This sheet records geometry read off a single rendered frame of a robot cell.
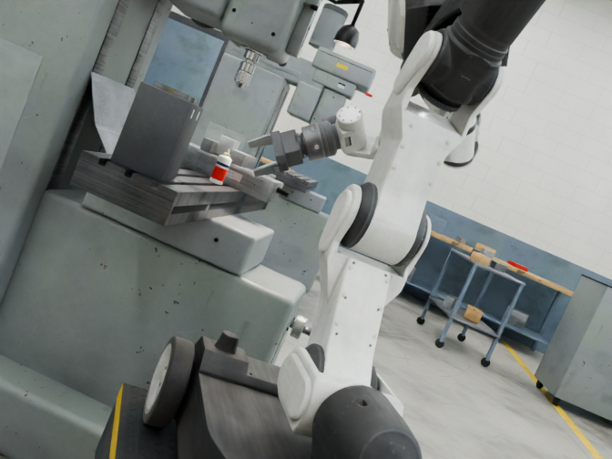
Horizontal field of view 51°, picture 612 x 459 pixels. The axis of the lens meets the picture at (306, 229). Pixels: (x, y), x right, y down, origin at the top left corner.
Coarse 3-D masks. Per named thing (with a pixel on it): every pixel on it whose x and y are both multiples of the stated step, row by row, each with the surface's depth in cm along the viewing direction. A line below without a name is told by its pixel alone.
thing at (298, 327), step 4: (300, 316) 194; (292, 320) 196; (296, 320) 193; (300, 320) 193; (304, 320) 194; (292, 324) 195; (296, 324) 192; (300, 324) 192; (304, 324) 193; (292, 328) 192; (296, 328) 192; (300, 328) 192; (304, 328) 194; (308, 328) 195; (292, 332) 193; (296, 332) 192; (300, 332) 192; (304, 332) 194; (308, 332) 194; (292, 336) 194; (296, 336) 193; (300, 336) 197
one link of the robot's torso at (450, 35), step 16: (448, 32) 124; (448, 48) 122; (464, 48) 121; (432, 64) 124; (448, 64) 123; (464, 64) 122; (480, 64) 122; (496, 64) 124; (432, 80) 126; (448, 80) 125; (464, 80) 125; (480, 80) 125; (448, 96) 127; (464, 96) 127; (480, 96) 127
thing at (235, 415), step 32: (224, 352) 144; (192, 384) 140; (224, 384) 138; (256, 384) 143; (192, 416) 129; (224, 416) 123; (256, 416) 129; (320, 416) 110; (352, 416) 104; (384, 416) 102; (192, 448) 120; (224, 448) 111; (256, 448) 116; (288, 448) 121; (320, 448) 106; (352, 448) 99; (384, 448) 98; (416, 448) 101
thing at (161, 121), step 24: (144, 96) 140; (168, 96) 141; (144, 120) 141; (168, 120) 141; (192, 120) 152; (120, 144) 142; (144, 144) 142; (168, 144) 142; (144, 168) 142; (168, 168) 147
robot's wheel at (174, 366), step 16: (176, 336) 146; (176, 352) 140; (192, 352) 142; (160, 368) 152; (176, 368) 137; (160, 384) 149; (176, 384) 136; (160, 400) 136; (176, 400) 136; (144, 416) 143; (160, 416) 137
